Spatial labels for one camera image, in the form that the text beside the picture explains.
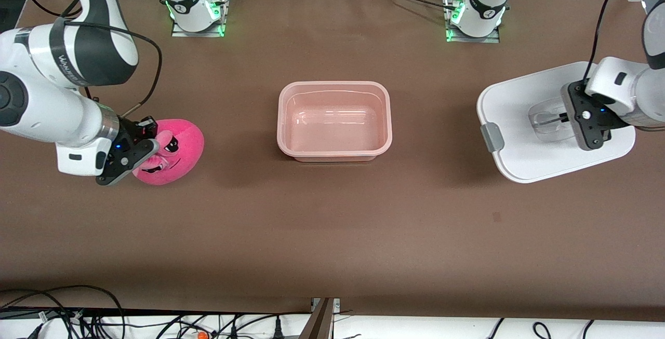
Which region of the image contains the translucent pink plastic box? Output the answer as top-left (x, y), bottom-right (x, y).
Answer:
top-left (277, 81), bottom-right (393, 162)

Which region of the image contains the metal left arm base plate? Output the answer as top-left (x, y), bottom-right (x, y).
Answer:
top-left (445, 0), bottom-right (501, 44)

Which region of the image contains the aluminium table leg profile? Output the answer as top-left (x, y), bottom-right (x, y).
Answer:
top-left (299, 297), bottom-right (341, 339)

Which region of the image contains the pink plush toy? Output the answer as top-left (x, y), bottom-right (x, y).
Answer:
top-left (132, 119), bottom-right (205, 186)

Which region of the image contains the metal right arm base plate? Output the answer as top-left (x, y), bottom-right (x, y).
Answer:
top-left (171, 0), bottom-right (227, 38)

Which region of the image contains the brown table cover sheet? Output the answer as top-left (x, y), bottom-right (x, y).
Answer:
top-left (0, 0), bottom-right (665, 324)

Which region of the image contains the black looped floor cable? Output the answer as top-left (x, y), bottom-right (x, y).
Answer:
top-left (0, 284), bottom-right (126, 339)

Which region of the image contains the long black floor cable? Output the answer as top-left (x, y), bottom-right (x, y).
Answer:
top-left (156, 311), bottom-right (313, 339)

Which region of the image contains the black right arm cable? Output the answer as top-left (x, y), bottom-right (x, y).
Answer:
top-left (23, 0), bottom-right (164, 119)

